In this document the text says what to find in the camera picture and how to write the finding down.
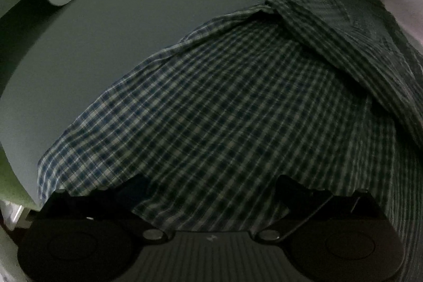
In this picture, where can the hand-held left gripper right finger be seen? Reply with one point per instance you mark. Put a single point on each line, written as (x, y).
(297, 199)

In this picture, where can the blue checked shirt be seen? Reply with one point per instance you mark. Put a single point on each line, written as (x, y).
(238, 103)

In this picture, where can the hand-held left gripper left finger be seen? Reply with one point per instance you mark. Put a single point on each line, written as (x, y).
(109, 199)

